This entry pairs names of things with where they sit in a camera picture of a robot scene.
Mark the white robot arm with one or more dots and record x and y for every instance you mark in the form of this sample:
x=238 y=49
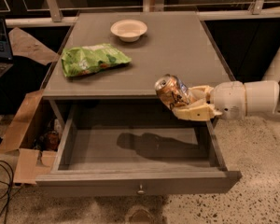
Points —
x=264 y=96

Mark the open cardboard box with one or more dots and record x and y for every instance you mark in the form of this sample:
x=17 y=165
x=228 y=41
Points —
x=32 y=117

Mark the grey cabinet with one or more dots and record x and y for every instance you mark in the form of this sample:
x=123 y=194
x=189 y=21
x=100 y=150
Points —
x=176 y=43

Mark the metal railing frame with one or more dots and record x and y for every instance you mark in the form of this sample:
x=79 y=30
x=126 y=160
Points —
x=45 y=13

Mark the orange soda can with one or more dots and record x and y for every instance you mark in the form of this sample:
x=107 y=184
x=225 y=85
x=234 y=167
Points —
x=173 y=92

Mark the metal drawer knob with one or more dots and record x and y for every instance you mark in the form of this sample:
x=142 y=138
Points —
x=141 y=190

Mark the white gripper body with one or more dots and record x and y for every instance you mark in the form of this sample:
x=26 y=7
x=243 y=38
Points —
x=230 y=99

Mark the green chip bag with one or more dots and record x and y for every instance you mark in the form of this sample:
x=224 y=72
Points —
x=82 y=61

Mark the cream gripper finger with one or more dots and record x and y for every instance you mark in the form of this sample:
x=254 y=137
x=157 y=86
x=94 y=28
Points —
x=197 y=111
x=200 y=92

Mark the open grey top drawer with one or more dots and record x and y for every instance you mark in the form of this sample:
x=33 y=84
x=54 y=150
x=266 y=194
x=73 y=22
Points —
x=109 y=151

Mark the white paper bowl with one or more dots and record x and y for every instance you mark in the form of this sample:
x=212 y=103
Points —
x=128 y=30

